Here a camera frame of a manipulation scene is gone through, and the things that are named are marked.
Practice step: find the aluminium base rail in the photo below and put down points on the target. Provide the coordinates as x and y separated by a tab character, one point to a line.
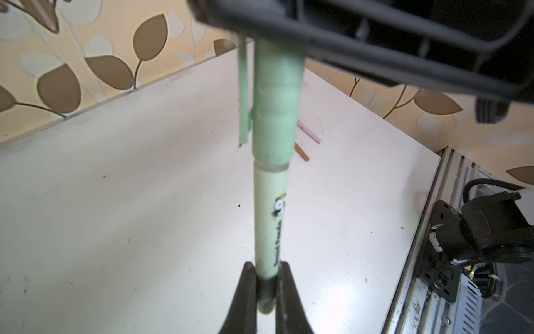
470	267

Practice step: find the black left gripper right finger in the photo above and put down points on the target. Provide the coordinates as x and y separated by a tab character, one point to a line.
290	315

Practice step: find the green pen cap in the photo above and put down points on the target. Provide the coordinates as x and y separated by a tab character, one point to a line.
277	89

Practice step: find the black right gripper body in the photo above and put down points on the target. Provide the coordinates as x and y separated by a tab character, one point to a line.
492	38

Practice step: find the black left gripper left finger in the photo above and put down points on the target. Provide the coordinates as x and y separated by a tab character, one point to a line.
242	314

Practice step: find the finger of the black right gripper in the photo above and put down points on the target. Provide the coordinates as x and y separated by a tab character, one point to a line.
270	19

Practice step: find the brown pen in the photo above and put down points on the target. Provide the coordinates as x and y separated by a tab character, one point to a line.
301	152

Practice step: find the green pen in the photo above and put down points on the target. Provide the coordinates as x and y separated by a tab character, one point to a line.
270	187

